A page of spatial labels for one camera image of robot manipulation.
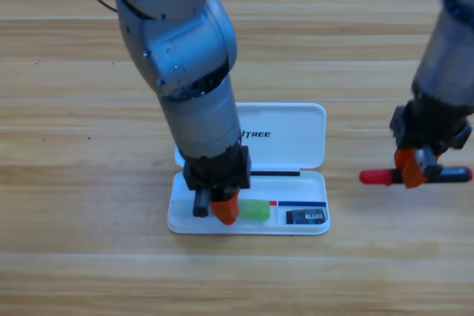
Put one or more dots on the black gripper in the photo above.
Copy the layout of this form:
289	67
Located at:
433	127
222	171

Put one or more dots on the green capped translucent highlighter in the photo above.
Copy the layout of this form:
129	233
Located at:
255	209

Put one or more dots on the red and black marker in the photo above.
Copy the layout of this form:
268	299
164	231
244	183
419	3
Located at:
374	176

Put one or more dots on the dark blue eraser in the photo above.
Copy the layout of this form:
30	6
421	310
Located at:
307	217

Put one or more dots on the white Unitree pencil case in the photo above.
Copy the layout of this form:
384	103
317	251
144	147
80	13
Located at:
292	146

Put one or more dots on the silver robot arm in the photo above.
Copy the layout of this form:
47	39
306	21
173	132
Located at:
185	53
448	53

